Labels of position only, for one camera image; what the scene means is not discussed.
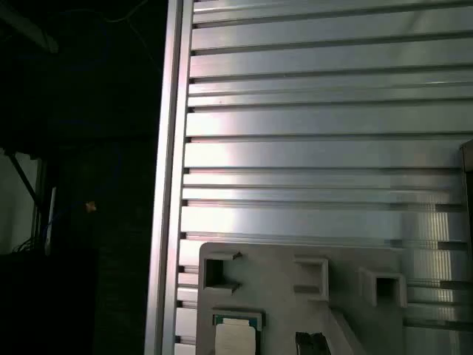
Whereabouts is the black open PC case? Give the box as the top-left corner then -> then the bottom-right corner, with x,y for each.
459,138 -> 473,326

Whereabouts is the grey parts rack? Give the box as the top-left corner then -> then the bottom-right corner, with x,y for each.
199,242 -> 409,355

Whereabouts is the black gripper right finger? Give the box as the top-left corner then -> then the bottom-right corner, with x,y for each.
312,332 -> 327,355

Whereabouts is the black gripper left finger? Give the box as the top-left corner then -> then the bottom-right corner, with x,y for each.
295,331 -> 313,355

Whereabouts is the silver green CPU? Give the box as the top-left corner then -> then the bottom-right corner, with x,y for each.
212,309 -> 266,355

